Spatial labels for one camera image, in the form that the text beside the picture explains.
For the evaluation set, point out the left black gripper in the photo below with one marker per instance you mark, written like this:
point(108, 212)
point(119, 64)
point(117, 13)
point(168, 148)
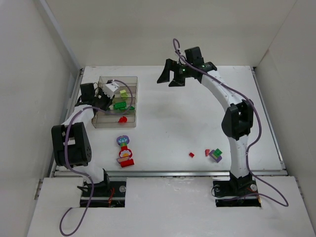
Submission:
point(105, 101)

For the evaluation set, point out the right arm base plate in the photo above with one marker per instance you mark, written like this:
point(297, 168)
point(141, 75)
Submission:
point(229, 193)

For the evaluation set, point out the small red lego piece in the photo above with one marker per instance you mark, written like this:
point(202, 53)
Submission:
point(123, 119)

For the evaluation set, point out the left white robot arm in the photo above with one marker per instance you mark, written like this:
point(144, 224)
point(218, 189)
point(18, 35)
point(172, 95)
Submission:
point(71, 146)

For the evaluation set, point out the purple green lego stack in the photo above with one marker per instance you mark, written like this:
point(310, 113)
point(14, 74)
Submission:
point(216, 155)

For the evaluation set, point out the clear compartment organizer tray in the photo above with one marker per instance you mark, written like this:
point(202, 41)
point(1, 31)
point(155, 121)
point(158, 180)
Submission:
point(111, 117)

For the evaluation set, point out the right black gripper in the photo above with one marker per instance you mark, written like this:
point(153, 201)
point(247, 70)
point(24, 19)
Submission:
point(176, 71)

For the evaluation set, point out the aluminium front rail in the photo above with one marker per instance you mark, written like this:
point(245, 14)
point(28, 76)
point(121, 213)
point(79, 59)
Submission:
point(188, 174)

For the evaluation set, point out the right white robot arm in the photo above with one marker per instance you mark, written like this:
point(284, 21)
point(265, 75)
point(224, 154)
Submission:
point(238, 118)

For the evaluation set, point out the red slope piece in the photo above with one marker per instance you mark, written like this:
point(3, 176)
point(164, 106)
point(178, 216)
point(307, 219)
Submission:
point(207, 151)

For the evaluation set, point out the lime green brick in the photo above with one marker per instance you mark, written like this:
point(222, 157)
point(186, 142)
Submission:
point(123, 94)

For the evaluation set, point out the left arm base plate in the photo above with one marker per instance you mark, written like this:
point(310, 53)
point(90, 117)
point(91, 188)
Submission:
point(107, 194)

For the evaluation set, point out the green 2x4 brick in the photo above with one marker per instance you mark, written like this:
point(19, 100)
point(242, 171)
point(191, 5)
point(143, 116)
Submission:
point(120, 106)

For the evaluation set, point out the purple red flower lego stack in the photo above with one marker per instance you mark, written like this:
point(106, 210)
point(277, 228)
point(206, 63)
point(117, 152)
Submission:
point(125, 154)

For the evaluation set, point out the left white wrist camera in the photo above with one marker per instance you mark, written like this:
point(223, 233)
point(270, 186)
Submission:
point(110, 88)

